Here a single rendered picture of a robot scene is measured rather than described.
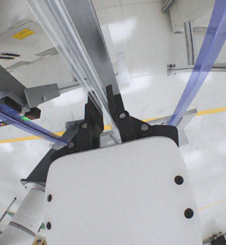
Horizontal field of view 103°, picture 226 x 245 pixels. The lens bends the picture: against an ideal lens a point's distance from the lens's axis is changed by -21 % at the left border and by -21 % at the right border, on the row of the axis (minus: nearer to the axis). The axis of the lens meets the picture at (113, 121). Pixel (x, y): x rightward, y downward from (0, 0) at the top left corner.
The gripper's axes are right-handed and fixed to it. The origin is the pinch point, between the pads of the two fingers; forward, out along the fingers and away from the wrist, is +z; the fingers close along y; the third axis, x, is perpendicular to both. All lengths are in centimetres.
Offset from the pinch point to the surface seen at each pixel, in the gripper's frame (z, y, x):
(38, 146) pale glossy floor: 51, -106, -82
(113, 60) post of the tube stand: 7.7, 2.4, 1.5
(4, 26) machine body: 41, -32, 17
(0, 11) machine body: 45, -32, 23
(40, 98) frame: 15.7, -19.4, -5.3
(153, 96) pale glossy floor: 62, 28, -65
